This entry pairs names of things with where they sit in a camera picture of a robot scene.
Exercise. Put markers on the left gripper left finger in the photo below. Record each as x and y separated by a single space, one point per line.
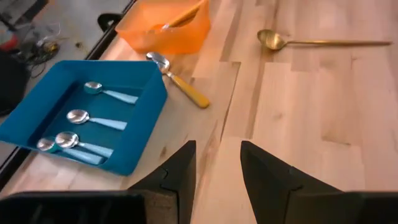
180 183

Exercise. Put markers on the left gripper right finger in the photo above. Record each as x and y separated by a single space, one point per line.
267 183

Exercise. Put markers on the blue plastic bin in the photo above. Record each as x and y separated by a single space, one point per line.
143 124

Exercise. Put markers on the orange translucent plastic bin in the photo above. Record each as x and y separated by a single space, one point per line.
186 40

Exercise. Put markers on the slim gold spoon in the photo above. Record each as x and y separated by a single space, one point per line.
270 39

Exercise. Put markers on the red round object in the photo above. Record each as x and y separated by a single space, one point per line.
7 42

